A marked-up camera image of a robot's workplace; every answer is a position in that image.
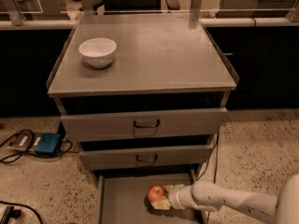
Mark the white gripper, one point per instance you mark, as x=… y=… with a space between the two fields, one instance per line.
x=176 y=196

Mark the red apple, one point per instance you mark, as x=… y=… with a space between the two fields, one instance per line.
x=155 y=192

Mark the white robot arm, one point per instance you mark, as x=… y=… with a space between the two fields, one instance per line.
x=207 y=196

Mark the grey bottom drawer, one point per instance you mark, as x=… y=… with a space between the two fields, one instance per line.
x=123 y=200

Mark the grey drawer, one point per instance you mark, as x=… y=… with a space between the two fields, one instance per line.
x=152 y=124
x=144 y=157
x=123 y=200

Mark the grey middle drawer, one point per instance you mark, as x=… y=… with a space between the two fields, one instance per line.
x=144 y=157

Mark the grey top drawer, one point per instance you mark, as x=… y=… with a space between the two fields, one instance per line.
x=152 y=124

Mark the grey metal drawer cabinet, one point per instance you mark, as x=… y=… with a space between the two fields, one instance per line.
x=168 y=64

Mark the blue box on floor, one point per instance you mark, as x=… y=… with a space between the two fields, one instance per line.
x=48 y=144

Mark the grey flat device on floor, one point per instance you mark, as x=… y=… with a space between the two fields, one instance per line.
x=25 y=141

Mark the black device bottom left corner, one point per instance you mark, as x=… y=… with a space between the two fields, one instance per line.
x=10 y=213

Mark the white ceramic bowl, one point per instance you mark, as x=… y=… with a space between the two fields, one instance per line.
x=98 y=52

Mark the glass partition rail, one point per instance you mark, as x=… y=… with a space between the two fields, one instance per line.
x=51 y=17

